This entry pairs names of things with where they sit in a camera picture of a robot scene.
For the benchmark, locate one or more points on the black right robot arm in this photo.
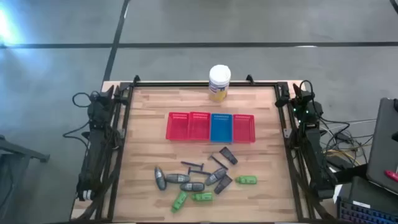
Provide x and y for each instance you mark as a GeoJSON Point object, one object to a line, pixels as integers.
{"type": "Point", "coordinates": [314, 149]}

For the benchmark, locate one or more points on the black flat bar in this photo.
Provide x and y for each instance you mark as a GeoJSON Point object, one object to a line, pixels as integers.
{"type": "Point", "coordinates": [351, 174]}

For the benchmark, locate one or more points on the blue disposable razor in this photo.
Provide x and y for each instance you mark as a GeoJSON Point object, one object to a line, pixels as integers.
{"type": "Point", "coordinates": [200, 172]}
{"type": "Point", "coordinates": [219, 162]}
{"type": "Point", "coordinates": [191, 164]}

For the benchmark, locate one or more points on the black box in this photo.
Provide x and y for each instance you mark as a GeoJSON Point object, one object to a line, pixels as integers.
{"type": "Point", "coordinates": [370, 189]}

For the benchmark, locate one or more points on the dark navy toiletry tube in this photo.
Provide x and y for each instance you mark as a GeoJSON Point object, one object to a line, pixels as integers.
{"type": "Point", "coordinates": [223, 184]}
{"type": "Point", "coordinates": [228, 155]}

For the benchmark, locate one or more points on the black backlit keyboard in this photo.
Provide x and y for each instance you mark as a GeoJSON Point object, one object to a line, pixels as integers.
{"type": "Point", "coordinates": [363, 214]}

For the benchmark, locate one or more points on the black metal stand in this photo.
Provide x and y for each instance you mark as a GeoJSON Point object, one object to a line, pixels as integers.
{"type": "Point", "coordinates": [18, 152]}

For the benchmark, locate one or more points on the red marker pen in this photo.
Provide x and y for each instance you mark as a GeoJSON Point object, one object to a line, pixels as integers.
{"type": "Point", "coordinates": [391, 175]}

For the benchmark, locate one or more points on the grey travel bottle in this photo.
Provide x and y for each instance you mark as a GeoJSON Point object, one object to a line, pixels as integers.
{"type": "Point", "coordinates": [160, 179]}
{"type": "Point", "coordinates": [215, 176]}
{"type": "Point", "coordinates": [177, 178]}
{"type": "Point", "coordinates": [192, 186]}

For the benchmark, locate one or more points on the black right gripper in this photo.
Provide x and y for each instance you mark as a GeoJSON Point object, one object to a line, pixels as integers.
{"type": "Point", "coordinates": [308, 112]}

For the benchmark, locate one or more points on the blue plastic basket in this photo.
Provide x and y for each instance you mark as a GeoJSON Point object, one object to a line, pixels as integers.
{"type": "Point", "coordinates": [221, 128]}

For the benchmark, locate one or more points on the red plastic basket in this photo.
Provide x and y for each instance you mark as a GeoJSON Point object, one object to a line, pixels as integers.
{"type": "Point", "coordinates": [177, 127]}
{"type": "Point", "coordinates": [244, 129]}
{"type": "Point", "coordinates": [199, 127]}

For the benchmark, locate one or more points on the grey laptop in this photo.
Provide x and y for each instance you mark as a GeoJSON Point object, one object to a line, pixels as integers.
{"type": "Point", "coordinates": [384, 140]}

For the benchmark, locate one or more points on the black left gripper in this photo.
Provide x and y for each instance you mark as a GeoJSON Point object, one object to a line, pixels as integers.
{"type": "Point", "coordinates": [98, 113]}

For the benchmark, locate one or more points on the black metal table frame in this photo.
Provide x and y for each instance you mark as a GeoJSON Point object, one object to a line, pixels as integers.
{"type": "Point", "coordinates": [186, 84]}

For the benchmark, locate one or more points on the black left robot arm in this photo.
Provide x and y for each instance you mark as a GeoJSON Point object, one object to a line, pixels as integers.
{"type": "Point", "coordinates": [93, 155]}

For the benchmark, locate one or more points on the white yellow wipes canister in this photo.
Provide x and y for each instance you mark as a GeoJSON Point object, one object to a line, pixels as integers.
{"type": "Point", "coordinates": [219, 84]}

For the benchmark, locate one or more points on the black power brick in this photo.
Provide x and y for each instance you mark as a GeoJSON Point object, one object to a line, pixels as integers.
{"type": "Point", "coordinates": [339, 161]}

